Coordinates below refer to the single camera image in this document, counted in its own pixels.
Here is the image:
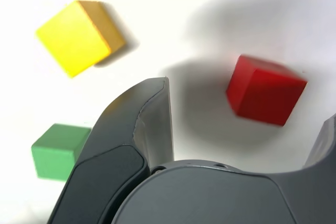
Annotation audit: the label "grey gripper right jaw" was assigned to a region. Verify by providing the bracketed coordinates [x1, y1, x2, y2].
[112, 113, 336, 224]

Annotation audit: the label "red cube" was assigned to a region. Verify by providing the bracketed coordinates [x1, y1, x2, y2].
[225, 54, 308, 127]

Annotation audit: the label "yellow cube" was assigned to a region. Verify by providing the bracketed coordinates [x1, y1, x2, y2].
[34, 0, 126, 79]

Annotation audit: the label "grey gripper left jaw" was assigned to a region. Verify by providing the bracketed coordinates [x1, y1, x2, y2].
[47, 76, 175, 224]

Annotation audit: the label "green cube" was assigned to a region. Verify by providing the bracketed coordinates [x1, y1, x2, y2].
[30, 123, 92, 182]

